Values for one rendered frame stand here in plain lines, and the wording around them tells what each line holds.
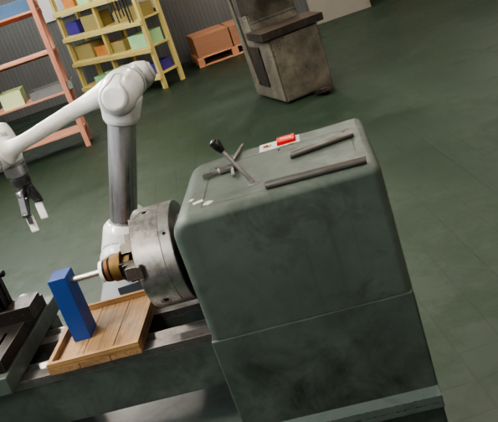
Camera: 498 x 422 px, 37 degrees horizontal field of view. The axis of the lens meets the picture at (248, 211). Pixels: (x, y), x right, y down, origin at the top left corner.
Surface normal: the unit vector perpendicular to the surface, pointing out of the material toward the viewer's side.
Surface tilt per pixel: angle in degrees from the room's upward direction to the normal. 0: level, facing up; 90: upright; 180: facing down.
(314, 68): 90
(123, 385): 90
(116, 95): 85
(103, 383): 90
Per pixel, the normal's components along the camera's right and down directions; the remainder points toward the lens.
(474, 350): -0.30, -0.89
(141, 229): -0.27, -0.53
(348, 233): -0.04, 0.37
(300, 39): 0.33, 0.24
